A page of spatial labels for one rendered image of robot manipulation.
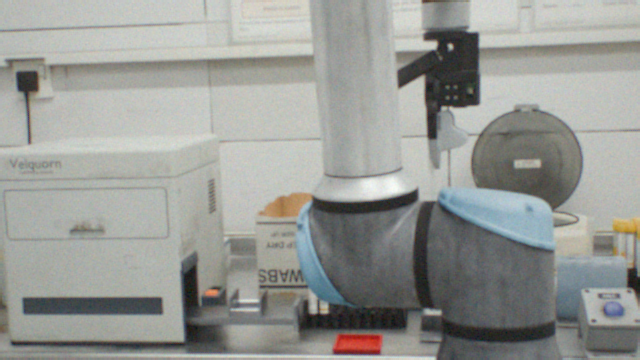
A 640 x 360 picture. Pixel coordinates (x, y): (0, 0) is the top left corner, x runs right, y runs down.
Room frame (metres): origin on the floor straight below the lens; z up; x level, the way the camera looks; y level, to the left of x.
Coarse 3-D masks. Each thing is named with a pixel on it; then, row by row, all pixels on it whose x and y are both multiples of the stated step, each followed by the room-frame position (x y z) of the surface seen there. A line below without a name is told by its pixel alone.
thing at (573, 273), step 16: (560, 256) 1.28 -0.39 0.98; (576, 256) 1.28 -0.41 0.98; (592, 256) 1.27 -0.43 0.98; (608, 256) 1.27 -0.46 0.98; (560, 272) 1.25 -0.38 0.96; (576, 272) 1.24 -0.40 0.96; (592, 272) 1.24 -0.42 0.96; (608, 272) 1.23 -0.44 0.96; (624, 272) 1.23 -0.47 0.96; (560, 288) 1.25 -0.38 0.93; (576, 288) 1.24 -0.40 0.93; (560, 304) 1.25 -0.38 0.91; (576, 304) 1.24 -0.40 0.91; (560, 320) 1.24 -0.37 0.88; (576, 320) 1.24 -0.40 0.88
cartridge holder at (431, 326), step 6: (426, 318) 1.20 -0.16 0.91; (432, 318) 1.20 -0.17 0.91; (438, 318) 1.20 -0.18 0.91; (426, 324) 1.20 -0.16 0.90; (432, 324) 1.20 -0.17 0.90; (438, 324) 1.20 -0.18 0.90; (420, 330) 1.20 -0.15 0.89; (426, 330) 1.20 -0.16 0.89; (432, 330) 1.20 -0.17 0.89; (438, 330) 1.19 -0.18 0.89; (420, 336) 1.19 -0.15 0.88; (426, 336) 1.19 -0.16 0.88; (432, 336) 1.18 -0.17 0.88; (438, 336) 1.18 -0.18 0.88
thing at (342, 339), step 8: (344, 336) 1.21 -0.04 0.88; (352, 336) 1.21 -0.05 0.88; (360, 336) 1.20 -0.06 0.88; (368, 336) 1.20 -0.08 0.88; (376, 336) 1.20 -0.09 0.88; (336, 344) 1.16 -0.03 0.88; (344, 344) 1.18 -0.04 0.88; (352, 344) 1.18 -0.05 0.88; (360, 344) 1.18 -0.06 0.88; (368, 344) 1.18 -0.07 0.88; (376, 344) 1.18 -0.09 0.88; (336, 352) 1.15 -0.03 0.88; (344, 352) 1.14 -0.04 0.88; (352, 352) 1.14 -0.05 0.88; (360, 352) 1.14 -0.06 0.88; (368, 352) 1.14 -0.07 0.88; (376, 352) 1.14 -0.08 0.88
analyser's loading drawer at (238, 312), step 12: (228, 300) 1.21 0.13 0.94; (240, 300) 1.27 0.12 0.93; (252, 300) 1.26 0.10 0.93; (264, 300) 1.23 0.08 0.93; (300, 300) 1.23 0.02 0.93; (192, 312) 1.25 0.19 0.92; (204, 312) 1.25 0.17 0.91; (216, 312) 1.24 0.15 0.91; (228, 312) 1.24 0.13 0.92; (240, 312) 1.21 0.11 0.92; (252, 312) 1.21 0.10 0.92; (264, 312) 1.23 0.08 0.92; (276, 312) 1.23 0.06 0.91; (288, 312) 1.23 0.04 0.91; (300, 312) 1.23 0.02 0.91; (192, 324) 1.22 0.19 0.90; (204, 324) 1.22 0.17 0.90; (216, 324) 1.22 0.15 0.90; (228, 324) 1.21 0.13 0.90; (240, 324) 1.21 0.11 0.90; (252, 324) 1.21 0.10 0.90; (264, 324) 1.21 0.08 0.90; (276, 324) 1.20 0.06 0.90; (288, 324) 1.20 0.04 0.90; (300, 324) 1.22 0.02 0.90
